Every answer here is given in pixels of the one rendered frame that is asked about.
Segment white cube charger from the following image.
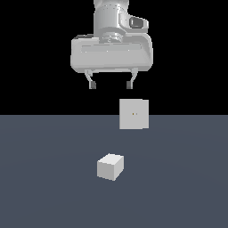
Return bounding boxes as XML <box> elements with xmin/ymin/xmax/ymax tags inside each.
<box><xmin>96</xmin><ymin>152</ymin><xmax>125</xmax><ymax>182</ymax></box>

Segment floating white square target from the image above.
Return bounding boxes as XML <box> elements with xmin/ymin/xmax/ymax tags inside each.
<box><xmin>118</xmin><ymin>98</ymin><xmax>150</xmax><ymax>130</ymax></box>

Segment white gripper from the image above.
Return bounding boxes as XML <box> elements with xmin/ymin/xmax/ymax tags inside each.
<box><xmin>69</xmin><ymin>32</ymin><xmax>154</xmax><ymax>90</ymax></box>

